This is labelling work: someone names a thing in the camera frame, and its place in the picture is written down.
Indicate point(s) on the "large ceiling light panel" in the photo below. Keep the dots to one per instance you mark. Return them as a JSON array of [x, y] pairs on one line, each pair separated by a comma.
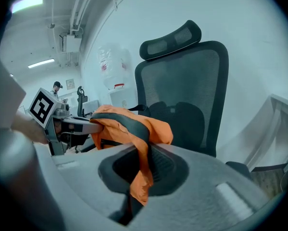
[[27, 3]]

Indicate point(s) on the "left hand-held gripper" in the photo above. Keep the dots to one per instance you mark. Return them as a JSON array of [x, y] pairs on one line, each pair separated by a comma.
[[44, 107]]

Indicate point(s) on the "white desk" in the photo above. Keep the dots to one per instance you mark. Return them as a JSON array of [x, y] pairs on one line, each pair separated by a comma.
[[276, 119]]

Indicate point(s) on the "person's left forearm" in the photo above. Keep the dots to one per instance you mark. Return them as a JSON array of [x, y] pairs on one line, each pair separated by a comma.
[[28, 129]]

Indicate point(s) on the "plastic-wrapped water bottle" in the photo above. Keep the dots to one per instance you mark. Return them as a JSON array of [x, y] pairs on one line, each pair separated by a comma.
[[113, 64]]

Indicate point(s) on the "grey ceiling junction box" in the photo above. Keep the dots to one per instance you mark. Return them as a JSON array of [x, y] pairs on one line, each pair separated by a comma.
[[71, 43]]

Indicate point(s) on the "black background office chair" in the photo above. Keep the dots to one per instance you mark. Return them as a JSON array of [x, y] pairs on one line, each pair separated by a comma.
[[80, 102]]

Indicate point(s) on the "white ceiling pipes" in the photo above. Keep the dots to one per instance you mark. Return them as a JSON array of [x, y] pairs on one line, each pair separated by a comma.
[[82, 6]]

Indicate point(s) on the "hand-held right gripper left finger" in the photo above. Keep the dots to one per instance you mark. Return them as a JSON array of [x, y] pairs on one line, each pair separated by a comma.
[[81, 177]]

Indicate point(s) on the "black mesh office chair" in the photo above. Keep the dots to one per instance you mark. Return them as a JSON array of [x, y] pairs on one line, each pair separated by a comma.
[[182, 80]]

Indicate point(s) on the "white water dispenser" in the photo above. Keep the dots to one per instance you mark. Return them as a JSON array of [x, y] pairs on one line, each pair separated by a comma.
[[122, 97]]

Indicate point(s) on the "brown wooden panel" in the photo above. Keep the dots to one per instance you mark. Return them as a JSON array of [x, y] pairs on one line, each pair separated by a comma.
[[266, 179]]

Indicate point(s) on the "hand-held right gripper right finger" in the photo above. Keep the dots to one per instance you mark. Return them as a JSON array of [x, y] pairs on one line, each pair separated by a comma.
[[201, 189]]

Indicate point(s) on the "narrow ceiling light strip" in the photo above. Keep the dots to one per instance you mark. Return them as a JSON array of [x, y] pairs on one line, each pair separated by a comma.
[[41, 63]]

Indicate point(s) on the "framed wall notice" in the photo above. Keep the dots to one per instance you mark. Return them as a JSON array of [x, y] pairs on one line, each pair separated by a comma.
[[70, 84]]

